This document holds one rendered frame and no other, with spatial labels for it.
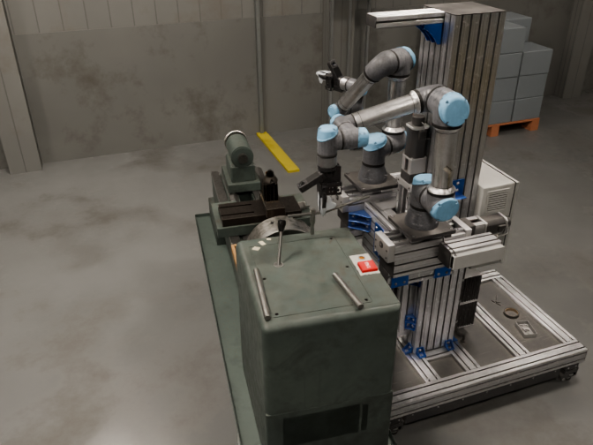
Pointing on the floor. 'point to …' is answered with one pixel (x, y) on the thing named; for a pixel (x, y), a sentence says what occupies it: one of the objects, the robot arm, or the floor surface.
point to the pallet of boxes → (519, 77)
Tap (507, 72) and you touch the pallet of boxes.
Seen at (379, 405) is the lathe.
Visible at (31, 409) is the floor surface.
